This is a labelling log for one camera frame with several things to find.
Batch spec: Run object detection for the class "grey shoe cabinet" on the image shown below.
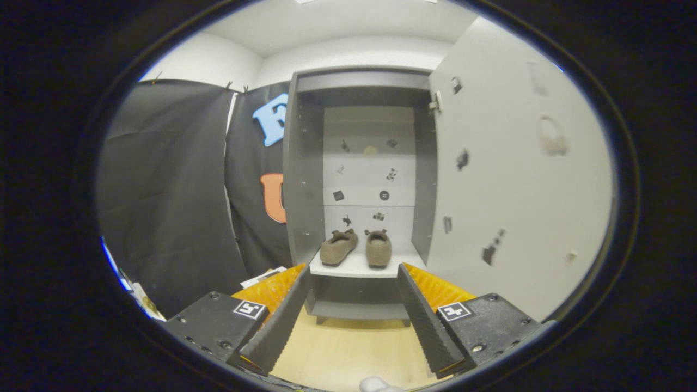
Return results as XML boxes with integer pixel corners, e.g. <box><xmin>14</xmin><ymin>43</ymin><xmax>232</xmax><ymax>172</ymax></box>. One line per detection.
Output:
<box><xmin>283</xmin><ymin>66</ymin><xmax>439</xmax><ymax>327</ymax></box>

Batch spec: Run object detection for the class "white book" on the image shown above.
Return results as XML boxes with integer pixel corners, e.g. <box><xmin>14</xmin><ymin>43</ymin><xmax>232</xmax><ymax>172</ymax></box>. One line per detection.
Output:
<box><xmin>240</xmin><ymin>266</ymin><xmax>288</xmax><ymax>289</ymax></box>

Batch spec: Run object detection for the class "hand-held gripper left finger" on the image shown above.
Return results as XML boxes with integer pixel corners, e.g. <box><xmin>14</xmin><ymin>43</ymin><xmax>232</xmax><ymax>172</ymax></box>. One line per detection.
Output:
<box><xmin>165</xmin><ymin>264</ymin><xmax>311</xmax><ymax>376</ymax></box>

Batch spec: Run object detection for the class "brown fuzzy slipper shoe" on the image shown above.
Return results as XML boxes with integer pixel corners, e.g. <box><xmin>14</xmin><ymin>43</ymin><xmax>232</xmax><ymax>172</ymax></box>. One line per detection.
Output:
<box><xmin>319</xmin><ymin>229</ymin><xmax>359</xmax><ymax>267</ymax></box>
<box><xmin>364</xmin><ymin>229</ymin><xmax>393</xmax><ymax>268</ymax></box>

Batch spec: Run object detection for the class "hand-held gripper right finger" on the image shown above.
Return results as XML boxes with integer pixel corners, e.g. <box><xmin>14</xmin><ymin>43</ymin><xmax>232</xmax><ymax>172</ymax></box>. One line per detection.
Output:
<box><xmin>396</xmin><ymin>263</ymin><xmax>545</xmax><ymax>380</ymax></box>

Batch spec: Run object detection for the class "blue lit screen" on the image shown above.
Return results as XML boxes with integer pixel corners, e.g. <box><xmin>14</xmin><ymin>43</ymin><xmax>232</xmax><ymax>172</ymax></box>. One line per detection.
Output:
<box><xmin>101</xmin><ymin>237</ymin><xmax>131</xmax><ymax>292</ymax></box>

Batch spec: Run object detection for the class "white printed object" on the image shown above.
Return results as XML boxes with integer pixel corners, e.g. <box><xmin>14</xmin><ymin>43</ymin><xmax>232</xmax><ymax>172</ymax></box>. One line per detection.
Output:
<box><xmin>131</xmin><ymin>282</ymin><xmax>167</xmax><ymax>322</ymax></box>

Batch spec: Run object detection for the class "black backdrop cloth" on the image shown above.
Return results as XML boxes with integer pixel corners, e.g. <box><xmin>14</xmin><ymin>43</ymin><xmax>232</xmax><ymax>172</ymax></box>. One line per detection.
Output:
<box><xmin>98</xmin><ymin>79</ymin><xmax>295</xmax><ymax>319</ymax></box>

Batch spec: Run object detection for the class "white shoe cabinet door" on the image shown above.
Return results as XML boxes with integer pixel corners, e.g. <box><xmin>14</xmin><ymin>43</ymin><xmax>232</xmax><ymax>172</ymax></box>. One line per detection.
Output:
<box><xmin>425</xmin><ymin>16</ymin><xmax>615</xmax><ymax>323</ymax></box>

